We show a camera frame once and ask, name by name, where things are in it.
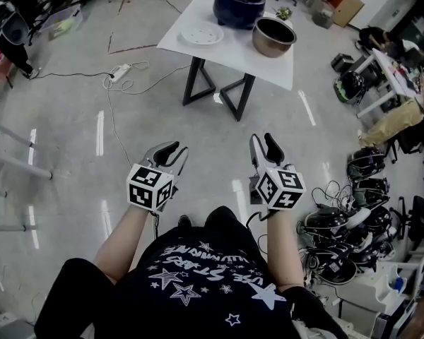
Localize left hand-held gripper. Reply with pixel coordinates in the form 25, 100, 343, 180
126, 141, 190, 214

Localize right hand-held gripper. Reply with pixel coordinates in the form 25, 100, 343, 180
248, 132, 307, 222

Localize metal pot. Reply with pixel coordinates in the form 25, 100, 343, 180
251, 16, 298, 59

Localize white steamer tray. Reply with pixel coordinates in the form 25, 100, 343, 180
179, 22, 225, 48

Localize dark blue rice cooker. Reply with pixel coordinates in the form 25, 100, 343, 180
212, 0, 267, 32

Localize person's left forearm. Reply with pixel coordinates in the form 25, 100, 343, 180
93, 203, 153, 285

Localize person's right forearm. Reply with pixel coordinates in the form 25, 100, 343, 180
264, 205, 305, 293

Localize white table with black legs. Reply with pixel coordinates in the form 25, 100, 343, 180
155, 0, 298, 123

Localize white power strip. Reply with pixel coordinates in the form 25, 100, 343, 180
109, 63, 132, 83

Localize pile of black round appliances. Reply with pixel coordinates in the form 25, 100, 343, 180
295, 145, 399, 286

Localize brown paper sheet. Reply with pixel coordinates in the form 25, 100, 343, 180
359, 99, 424, 148

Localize person's black star-print shirt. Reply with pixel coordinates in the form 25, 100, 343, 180
33, 206, 351, 339

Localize small potted plant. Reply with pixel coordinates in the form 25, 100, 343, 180
274, 6, 295, 30

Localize white desk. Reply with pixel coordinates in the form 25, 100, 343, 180
355, 47, 424, 120

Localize black mesh chair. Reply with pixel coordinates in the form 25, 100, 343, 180
388, 195, 424, 251

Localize clear plastic storage bin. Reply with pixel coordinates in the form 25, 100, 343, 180
37, 3, 85, 42

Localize white foam packing boxes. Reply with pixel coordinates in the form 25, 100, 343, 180
334, 259, 420, 339

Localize long grey floor cable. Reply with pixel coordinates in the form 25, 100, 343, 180
105, 83, 134, 169

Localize black floor cable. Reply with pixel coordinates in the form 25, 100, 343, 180
30, 69, 116, 81

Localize white metal table frame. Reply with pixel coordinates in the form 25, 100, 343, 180
0, 110, 54, 233

